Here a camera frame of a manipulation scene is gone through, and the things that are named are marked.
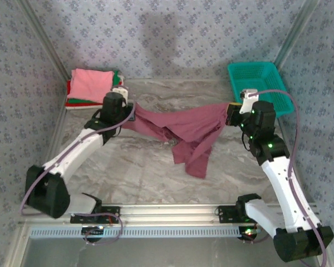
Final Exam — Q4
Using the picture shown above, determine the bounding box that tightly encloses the folded red t-shirt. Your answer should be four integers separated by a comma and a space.
65, 80, 104, 108

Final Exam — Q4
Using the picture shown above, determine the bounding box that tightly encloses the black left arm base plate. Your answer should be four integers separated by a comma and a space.
70, 205, 121, 224

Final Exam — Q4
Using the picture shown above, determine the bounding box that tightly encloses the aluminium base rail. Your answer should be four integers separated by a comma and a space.
16, 202, 322, 225

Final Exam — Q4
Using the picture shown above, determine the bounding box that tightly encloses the teal plastic basket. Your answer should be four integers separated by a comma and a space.
227, 61, 294, 119

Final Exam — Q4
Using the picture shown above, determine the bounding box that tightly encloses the stack of folded clothes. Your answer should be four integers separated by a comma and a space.
65, 75, 126, 111

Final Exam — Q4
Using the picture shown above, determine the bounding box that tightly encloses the folded green t-shirt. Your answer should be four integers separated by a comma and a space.
68, 70, 122, 106

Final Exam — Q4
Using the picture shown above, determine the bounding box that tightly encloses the maroon t-shirt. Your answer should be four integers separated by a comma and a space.
119, 102, 230, 179

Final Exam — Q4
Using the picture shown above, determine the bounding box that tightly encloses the folded pink t-shirt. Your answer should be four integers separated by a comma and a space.
67, 68, 115, 104

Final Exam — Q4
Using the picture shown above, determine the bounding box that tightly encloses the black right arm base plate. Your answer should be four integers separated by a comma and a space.
217, 205, 257, 223

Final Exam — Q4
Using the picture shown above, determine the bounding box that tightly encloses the grey slotted cable duct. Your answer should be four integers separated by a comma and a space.
30, 225, 244, 239

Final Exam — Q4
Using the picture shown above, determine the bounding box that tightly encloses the aluminium frame post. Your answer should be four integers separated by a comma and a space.
18, 0, 72, 81
274, 0, 321, 70

